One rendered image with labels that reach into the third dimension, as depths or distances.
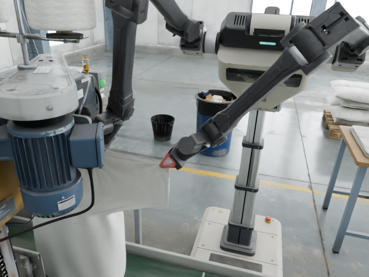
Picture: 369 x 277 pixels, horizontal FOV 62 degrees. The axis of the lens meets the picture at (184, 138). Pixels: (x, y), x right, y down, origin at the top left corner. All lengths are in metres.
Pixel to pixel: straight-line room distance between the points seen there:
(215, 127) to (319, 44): 0.38
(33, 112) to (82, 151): 0.15
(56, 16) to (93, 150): 0.32
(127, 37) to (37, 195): 0.46
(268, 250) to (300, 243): 0.56
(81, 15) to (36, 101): 0.24
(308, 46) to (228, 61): 0.53
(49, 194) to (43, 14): 0.42
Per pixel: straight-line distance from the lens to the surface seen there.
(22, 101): 0.71
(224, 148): 3.43
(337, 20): 0.82
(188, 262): 1.68
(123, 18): 0.85
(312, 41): 0.80
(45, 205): 0.85
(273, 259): 1.97
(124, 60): 0.92
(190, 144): 0.93
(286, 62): 0.82
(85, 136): 0.77
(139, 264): 1.69
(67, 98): 0.74
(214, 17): 9.05
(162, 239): 2.36
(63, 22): 0.81
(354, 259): 2.58
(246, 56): 1.28
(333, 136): 4.43
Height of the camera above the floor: 1.62
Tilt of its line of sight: 25 degrees down
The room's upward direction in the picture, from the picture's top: 2 degrees clockwise
